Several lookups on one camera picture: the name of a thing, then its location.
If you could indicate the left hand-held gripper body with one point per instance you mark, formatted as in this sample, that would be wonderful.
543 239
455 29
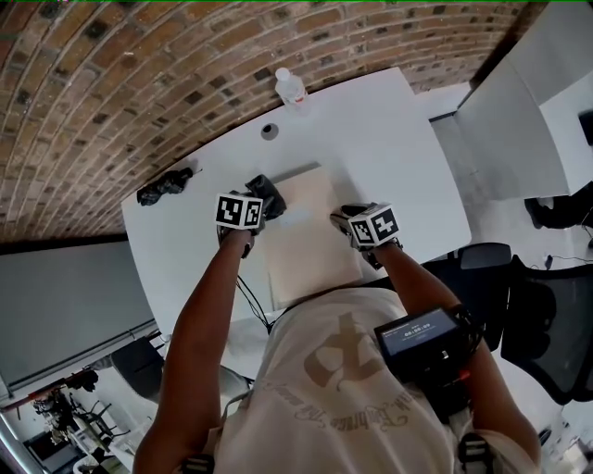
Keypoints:
238 210

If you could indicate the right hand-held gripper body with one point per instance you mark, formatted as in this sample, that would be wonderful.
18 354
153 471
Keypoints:
375 227

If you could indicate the beige box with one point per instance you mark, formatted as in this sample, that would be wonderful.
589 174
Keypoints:
310 250

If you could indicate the person's right forearm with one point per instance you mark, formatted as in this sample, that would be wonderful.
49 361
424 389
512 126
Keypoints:
407 278

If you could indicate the person's left forearm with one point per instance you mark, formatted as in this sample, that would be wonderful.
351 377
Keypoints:
208 287

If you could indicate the dark checked folded umbrella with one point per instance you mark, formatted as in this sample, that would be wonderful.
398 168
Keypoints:
162 187

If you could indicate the clear plastic water bottle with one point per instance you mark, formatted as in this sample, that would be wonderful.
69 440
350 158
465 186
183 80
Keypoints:
291 90

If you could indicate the grey partition with white desk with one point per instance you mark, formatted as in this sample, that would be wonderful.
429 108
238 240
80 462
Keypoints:
500 139

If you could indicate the dark grey chair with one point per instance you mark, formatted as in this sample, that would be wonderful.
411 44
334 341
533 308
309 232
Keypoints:
136 365

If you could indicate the person's beige printed t-shirt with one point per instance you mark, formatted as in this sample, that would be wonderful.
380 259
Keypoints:
324 407

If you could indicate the wide grey partition panel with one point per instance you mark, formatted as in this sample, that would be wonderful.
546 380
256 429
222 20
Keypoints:
69 305

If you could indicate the black mesh office chair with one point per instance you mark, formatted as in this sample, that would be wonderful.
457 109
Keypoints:
546 333

